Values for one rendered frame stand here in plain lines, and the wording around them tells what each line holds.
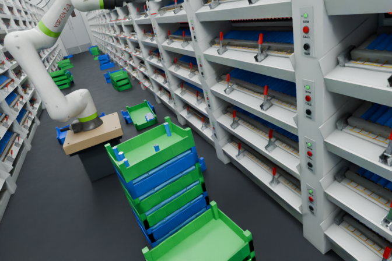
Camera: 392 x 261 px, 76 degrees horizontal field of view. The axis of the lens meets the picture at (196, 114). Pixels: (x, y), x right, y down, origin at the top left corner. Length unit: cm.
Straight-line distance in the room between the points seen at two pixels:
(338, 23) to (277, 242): 83
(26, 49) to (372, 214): 160
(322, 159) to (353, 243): 31
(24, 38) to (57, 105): 37
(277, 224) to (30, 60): 145
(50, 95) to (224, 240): 115
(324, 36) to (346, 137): 28
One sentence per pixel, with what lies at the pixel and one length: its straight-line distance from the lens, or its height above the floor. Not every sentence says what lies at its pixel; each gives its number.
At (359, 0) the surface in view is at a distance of 64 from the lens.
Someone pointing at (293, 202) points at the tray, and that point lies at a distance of 113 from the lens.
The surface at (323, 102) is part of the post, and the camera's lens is 75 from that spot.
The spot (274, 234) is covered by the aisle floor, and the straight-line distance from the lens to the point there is 119.
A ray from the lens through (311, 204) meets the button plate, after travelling 101.
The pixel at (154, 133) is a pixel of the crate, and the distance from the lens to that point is 114.
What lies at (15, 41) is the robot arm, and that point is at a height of 93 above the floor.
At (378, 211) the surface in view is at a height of 32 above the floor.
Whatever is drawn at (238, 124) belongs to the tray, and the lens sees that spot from 127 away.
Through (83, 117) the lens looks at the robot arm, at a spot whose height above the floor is 42.
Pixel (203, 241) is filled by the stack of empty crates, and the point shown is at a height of 16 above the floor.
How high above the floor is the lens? 93
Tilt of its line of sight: 24 degrees down
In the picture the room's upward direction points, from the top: 13 degrees counter-clockwise
